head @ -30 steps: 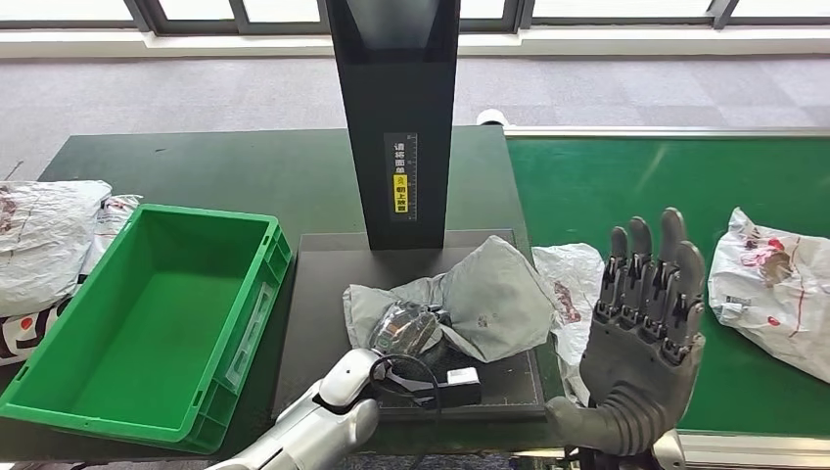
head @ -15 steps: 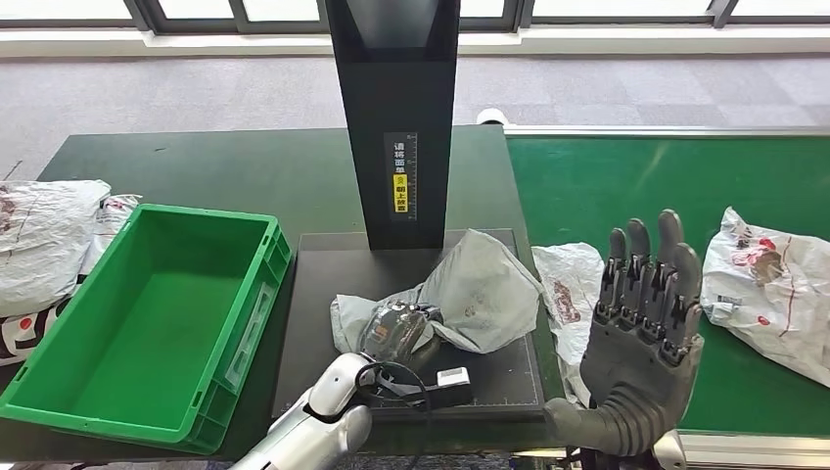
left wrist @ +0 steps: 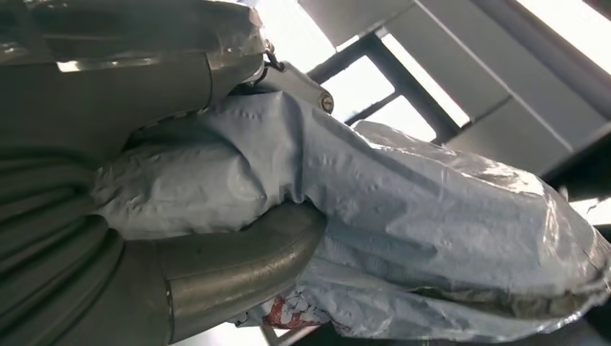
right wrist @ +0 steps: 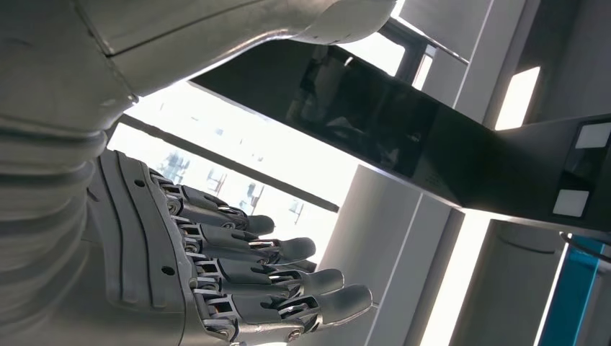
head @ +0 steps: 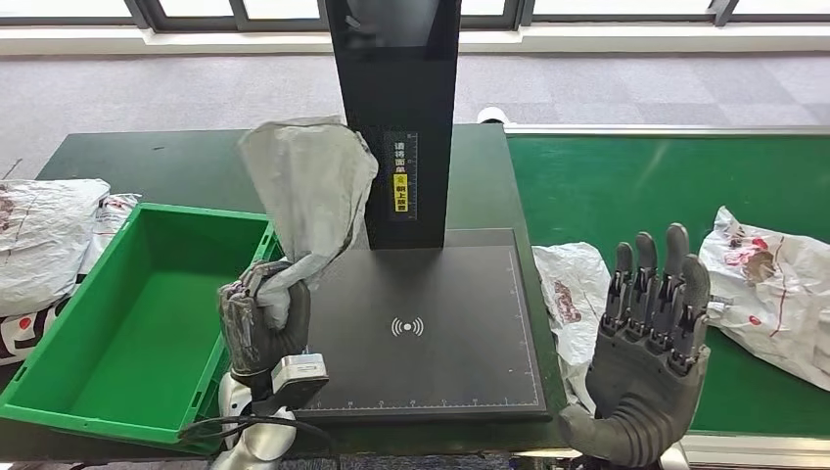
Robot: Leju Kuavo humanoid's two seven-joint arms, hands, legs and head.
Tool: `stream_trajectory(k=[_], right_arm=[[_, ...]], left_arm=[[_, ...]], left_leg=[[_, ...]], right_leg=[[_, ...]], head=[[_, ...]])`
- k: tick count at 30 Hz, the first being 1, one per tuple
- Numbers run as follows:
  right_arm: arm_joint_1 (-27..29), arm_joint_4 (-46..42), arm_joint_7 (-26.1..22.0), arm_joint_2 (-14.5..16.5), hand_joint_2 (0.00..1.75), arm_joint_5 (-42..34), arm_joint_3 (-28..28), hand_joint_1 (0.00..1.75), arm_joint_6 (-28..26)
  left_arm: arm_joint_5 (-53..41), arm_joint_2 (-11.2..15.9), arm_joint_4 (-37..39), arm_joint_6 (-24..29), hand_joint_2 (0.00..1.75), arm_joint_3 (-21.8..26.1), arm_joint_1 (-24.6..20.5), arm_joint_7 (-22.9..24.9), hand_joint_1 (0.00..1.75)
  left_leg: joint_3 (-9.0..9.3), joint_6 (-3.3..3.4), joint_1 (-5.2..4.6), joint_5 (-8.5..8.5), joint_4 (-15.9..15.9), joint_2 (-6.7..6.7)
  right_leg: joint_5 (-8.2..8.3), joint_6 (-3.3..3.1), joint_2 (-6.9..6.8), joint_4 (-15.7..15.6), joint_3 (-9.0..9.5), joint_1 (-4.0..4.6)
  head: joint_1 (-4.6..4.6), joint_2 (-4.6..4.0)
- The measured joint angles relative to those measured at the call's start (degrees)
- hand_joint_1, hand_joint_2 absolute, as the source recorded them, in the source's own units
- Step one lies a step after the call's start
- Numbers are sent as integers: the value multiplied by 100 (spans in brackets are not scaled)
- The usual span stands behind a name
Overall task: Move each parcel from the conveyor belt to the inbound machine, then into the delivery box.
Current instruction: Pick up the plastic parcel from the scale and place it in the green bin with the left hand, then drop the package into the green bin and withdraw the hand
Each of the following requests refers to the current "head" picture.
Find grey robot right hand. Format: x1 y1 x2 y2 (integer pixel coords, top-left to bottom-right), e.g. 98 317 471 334
558 222 714 470

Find green plastic crate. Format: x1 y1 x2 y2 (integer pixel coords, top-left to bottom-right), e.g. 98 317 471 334
0 202 287 455

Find white window sill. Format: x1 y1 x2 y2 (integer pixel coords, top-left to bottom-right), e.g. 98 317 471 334
0 24 830 60

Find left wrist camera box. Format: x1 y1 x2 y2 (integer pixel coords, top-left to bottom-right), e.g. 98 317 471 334
268 352 331 413

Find plain grey plastic parcel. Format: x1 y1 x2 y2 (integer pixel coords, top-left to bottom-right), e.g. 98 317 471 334
236 115 381 331

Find black inbound scanner machine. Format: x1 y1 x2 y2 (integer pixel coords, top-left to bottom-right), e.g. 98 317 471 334
295 0 552 426

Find white parcel red black print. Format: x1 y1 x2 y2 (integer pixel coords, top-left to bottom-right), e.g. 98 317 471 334
699 206 830 394

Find green conveyor belt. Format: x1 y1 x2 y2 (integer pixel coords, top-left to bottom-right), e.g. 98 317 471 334
506 134 830 437

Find dark window frame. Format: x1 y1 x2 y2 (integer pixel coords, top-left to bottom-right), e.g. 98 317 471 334
0 0 830 33

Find grey parcel with red print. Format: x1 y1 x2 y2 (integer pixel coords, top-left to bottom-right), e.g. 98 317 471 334
531 241 614 413

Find crumpled grey parcel bag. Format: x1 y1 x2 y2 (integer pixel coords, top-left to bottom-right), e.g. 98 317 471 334
0 178 112 319

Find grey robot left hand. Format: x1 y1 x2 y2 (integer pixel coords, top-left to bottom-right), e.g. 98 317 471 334
216 258 312 391

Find black yellow label sticker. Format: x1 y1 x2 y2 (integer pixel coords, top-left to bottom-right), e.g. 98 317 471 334
382 131 420 222

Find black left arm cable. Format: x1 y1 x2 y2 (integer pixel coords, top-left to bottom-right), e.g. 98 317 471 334
178 414 339 455

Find white bag red black logo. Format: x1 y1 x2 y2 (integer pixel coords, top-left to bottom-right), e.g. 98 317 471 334
0 193 141 368

